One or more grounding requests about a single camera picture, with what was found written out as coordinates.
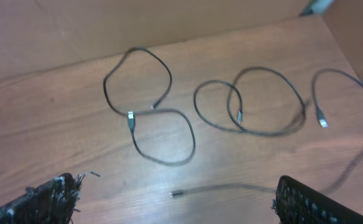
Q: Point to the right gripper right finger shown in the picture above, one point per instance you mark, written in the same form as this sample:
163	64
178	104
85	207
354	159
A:
297	203

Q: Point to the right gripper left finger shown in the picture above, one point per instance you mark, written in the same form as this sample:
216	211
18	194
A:
51	202

